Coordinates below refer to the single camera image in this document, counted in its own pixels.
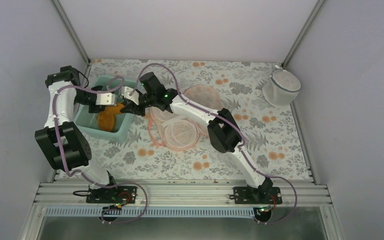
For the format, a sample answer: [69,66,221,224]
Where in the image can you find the orange floral mesh laundry bag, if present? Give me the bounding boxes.
[148,84,224,152]

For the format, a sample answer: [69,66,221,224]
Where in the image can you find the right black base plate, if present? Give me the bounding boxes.
[229,186,283,205]

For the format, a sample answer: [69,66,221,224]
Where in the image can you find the white slotted cable duct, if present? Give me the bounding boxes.
[43,206,255,219]

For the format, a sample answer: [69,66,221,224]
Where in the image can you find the white mesh laundry basket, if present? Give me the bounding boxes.
[262,68,302,107]

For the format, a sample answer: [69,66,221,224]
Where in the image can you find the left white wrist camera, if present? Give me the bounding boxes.
[95,92,118,106]

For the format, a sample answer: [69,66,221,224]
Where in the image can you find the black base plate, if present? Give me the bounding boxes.
[229,186,283,205]
[86,185,138,205]

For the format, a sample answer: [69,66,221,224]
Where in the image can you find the floral patterned table mat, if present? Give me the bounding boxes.
[86,59,310,181]

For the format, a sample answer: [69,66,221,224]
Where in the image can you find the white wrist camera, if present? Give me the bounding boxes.
[119,86,142,105]
[95,92,118,106]

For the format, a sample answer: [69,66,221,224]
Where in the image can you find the teal plastic bin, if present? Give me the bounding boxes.
[74,75,143,144]

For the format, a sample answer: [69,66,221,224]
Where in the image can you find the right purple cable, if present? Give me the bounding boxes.
[130,62,298,226]

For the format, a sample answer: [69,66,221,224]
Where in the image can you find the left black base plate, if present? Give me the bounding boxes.
[86,185,138,205]

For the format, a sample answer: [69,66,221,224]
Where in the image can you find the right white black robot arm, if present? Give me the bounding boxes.
[120,72,273,204]

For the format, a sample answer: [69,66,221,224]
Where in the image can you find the aluminium mounting rail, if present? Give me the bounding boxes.
[33,179,333,207]

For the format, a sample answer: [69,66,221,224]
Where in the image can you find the orange mustard bra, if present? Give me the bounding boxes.
[97,102,124,132]

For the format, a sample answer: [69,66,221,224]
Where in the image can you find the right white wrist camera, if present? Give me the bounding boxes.
[119,86,142,105]

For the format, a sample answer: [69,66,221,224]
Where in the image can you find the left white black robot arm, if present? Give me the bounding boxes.
[34,65,120,203]

